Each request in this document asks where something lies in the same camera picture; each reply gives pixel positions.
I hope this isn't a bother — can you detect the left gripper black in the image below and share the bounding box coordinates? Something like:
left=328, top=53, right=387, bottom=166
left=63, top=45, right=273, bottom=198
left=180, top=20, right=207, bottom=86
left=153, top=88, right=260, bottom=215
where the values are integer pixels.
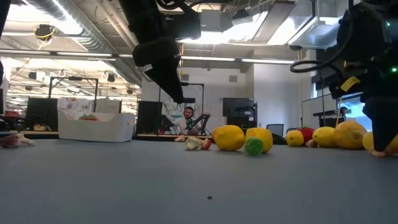
left=119, top=0, right=187, bottom=104

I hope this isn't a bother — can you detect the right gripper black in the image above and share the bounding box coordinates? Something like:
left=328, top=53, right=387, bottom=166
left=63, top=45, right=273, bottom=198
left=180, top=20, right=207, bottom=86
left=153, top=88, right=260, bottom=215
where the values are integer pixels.
left=329, top=55, right=398, bottom=152

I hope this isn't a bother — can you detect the white toy mushroom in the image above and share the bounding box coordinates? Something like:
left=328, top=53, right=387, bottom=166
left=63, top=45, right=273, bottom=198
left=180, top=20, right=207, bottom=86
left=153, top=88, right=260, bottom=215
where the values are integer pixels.
left=371, top=149, right=393, bottom=158

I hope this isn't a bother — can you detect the cream green toy vegetable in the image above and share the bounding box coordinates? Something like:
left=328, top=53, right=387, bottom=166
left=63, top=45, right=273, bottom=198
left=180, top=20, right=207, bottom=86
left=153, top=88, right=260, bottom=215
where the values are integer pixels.
left=185, top=136, right=202, bottom=151

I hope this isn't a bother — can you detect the small red strawberry toy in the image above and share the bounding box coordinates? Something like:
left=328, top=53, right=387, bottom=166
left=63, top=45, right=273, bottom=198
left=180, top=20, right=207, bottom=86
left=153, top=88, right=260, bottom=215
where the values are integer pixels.
left=77, top=114, right=101, bottom=122

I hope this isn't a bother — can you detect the yellow blocky toy fruit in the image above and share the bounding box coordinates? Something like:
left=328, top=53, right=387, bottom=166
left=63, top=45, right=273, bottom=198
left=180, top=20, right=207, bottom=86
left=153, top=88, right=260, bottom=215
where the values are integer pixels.
left=244, top=127, right=274, bottom=154

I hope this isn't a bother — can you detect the green round toy vegetable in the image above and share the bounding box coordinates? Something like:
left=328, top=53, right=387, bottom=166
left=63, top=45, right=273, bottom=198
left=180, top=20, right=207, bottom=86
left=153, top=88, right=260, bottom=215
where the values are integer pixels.
left=243, top=136, right=265, bottom=157

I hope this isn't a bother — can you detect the large orange-yellow toy lemon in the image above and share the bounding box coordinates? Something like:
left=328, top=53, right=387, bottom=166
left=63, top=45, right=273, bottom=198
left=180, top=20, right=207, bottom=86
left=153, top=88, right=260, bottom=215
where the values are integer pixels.
left=333, top=120, right=369, bottom=151

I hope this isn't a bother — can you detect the black upright panel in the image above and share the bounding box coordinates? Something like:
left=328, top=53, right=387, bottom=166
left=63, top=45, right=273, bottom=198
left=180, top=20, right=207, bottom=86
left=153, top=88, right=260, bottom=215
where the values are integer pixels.
left=136, top=100, right=164, bottom=135

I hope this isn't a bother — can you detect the white board partition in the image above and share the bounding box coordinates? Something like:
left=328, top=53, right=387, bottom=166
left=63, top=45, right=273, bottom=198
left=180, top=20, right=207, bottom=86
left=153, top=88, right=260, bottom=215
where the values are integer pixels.
left=300, top=91, right=339, bottom=130

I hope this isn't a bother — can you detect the red plush tomato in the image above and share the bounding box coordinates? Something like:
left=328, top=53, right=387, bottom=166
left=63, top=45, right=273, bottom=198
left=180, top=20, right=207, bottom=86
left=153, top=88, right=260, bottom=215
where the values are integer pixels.
left=298, top=126, right=316, bottom=144

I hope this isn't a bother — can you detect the long ceiling light strip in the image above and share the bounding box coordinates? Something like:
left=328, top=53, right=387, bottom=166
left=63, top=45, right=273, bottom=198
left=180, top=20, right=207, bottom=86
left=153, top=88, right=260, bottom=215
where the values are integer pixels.
left=4, top=49, right=301, bottom=65

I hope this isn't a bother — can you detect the white plastic basket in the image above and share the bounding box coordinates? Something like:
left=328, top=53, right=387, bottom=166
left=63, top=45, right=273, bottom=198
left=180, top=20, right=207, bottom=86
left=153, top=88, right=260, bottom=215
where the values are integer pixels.
left=57, top=110, right=137, bottom=143

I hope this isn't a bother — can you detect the white printed cloth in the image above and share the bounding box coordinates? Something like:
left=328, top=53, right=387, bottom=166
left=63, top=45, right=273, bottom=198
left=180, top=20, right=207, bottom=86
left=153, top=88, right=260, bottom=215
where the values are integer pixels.
left=57, top=96, right=123, bottom=114

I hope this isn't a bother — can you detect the grey office chair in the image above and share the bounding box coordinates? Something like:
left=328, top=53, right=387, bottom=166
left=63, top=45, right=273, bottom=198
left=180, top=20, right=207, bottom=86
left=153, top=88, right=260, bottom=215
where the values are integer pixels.
left=266, top=123, right=285, bottom=138

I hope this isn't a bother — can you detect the black ceiling device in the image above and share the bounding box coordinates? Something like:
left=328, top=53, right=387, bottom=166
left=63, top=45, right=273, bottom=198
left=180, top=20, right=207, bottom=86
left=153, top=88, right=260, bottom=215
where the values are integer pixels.
left=34, top=24, right=56, bottom=41

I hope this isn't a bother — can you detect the small cream toy mushroom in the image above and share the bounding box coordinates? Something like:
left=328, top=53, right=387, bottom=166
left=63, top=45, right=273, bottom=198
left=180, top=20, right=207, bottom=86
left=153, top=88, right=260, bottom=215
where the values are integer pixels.
left=17, top=133, right=36, bottom=147
left=0, top=133, right=20, bottom=149

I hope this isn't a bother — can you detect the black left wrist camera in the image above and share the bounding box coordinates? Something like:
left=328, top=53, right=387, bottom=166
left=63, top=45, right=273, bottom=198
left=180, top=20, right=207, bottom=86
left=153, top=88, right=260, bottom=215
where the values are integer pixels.
left=172, top=12, right=202, bottom=40

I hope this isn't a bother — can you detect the black metal frame rig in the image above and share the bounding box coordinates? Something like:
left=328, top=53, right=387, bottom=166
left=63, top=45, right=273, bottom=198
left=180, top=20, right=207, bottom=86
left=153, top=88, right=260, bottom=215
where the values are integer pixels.
left=48, top=76, right=100, bottom=113
left=158, top=82, right=205, bottom=138

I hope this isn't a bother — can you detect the yellow cable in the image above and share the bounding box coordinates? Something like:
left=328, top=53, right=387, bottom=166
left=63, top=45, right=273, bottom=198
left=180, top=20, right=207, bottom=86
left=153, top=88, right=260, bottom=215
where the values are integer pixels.
left=335, top=98, right=343, bottom=125

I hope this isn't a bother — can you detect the yellow cable tag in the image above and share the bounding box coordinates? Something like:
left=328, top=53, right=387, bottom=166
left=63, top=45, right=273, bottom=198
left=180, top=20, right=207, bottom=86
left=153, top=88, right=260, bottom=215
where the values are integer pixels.
left=340, top=75, right=361, bottom=93

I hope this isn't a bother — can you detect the black aluminium table frame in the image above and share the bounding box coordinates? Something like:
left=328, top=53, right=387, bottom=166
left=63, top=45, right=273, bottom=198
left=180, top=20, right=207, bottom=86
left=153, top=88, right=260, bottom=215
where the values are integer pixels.
left=18, top=129, right=289, bottom=146

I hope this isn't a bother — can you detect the silver ventilation duct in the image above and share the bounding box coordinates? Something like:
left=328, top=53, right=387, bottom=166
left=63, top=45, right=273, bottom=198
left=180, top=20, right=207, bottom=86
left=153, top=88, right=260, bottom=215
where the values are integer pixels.
left=29, top=0, right=153, bottom=85

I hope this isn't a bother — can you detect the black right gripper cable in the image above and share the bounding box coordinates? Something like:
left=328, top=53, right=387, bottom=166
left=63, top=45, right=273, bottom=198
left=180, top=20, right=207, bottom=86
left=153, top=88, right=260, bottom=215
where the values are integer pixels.
left=289, top=0, right=357, bottom=75

